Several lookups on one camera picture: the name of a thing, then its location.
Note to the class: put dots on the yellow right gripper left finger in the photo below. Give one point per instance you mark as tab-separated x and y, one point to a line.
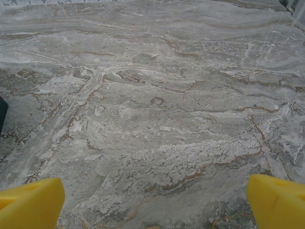
31	205

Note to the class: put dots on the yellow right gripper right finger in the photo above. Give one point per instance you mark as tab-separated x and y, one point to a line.
278	205

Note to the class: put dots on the starry night print mat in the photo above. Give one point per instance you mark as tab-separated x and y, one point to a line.
3	114

